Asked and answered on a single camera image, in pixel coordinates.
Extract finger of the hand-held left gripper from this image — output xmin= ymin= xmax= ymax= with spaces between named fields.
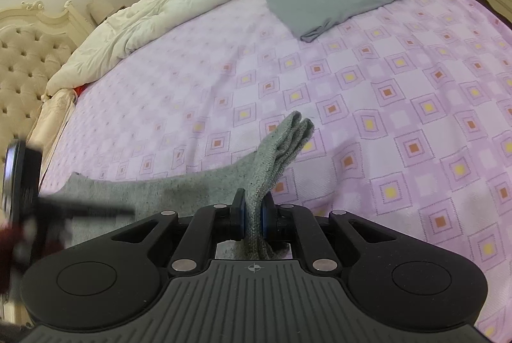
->
xmin=42 ymin=199 xmax=135 ymax=220

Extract grey knit pants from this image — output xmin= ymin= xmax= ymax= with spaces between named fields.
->
xmin=60 ymin=111 xmax=315 ymax=259

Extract cream tufted headboard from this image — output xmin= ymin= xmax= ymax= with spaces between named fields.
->
xmin=0 ymin=1 xmax=97 ymax=167

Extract peach satin pillow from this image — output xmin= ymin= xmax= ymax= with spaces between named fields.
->
xmin=28 ymin=87 xmax=77 ymax=167

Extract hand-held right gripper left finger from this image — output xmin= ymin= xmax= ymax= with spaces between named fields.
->
xmin=102 ymin=189 xmax=245 ymax=274

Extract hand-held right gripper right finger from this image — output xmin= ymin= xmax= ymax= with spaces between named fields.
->
xmin=260 ymin=193 xmax=404 ymax=274

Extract cream bedside lamp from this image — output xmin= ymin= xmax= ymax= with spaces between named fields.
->
xmin=86 ymin=0 xmax=116 ymax=23

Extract purple patterned bed sheet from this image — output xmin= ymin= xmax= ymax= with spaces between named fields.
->
xmin=38 ymin=0 xmax=512 ymax=328

